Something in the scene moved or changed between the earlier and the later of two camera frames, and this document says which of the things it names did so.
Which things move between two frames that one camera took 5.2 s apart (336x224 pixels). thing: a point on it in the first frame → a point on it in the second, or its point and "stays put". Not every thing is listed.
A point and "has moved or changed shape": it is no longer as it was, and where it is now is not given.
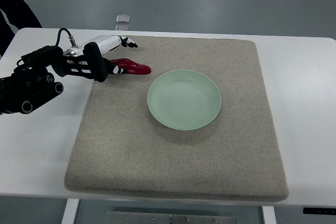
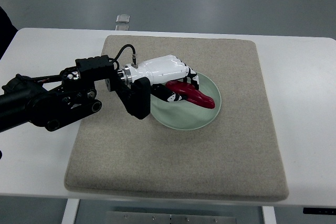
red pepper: [131, 67] has moved or changed shape
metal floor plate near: [122, 27] stays put
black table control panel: [319, 210] stays put
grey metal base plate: [136, 217] stays put
